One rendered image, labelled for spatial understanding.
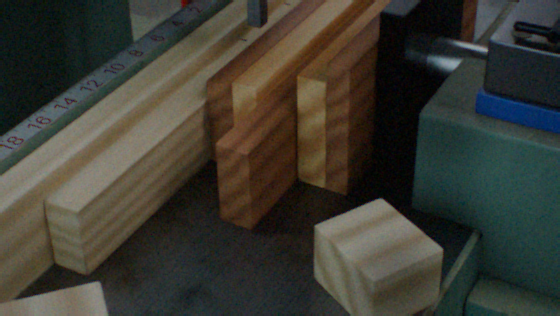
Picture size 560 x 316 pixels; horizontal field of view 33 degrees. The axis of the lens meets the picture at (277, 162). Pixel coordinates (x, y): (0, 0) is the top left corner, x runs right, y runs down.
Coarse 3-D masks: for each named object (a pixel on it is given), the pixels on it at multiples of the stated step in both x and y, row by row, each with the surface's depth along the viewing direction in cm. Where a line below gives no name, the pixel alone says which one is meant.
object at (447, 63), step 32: (416, 0) 48; (448, 0) 52; (384, 32) 48; (416, 32) 49; (448, 32) 54; (384, 64) 49; (416, 64) 50; (448, 64) 51; (384, 96) 50; (416, 96) 52; (384, 128) 51; (416, 128) 53; (384, 160) 52
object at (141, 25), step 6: (132, 18) 90; (138, 18) 90; (144, 18) 90; (150, 18) 90; (132, 24) 89; (138, 24) 89; (144, 24) 89; (150, 24) 89; (156, 24) 89; (132, 30) 88; (138, 30) 88; (144, 30) 88; (138, 36) 87
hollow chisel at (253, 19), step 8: (248, 0) 55; (256, 0) 55; (264, 0) 55; (248, 8) 55; (256, 8) 55; (264, 8) 56; (248, 16) 56; (256, 16) 55; (264, 16) 56; (248, 24) 56; (256, 24) 56; (264, 24) 56
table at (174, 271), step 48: (480, 0) 69; (192, 192) 51; (288, 192) 51; (336, 192) 51; (384, 192) 51; (144, 240) 48; (192, 240) 48; (240, 240) 48; (288, 240) 48; (480, 240) 48; (48, 288) 45; (144, 288) 45; (192, 288) 45; (240, 288) 45; (288, 288) 45; (480, 288) 49
